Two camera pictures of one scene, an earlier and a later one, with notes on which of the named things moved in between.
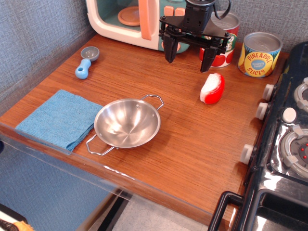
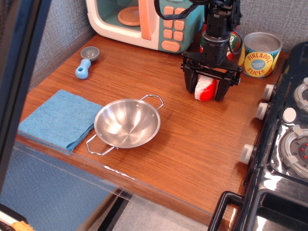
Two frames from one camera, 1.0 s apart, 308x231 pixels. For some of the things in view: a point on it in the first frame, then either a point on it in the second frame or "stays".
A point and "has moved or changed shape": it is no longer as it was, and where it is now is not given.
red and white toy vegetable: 212,88 has moved or changed shape
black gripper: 196,26 to 213,60
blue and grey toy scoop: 90,54 stays
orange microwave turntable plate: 129,16 stays
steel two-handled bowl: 125,123 stays
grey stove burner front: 294,149 stays
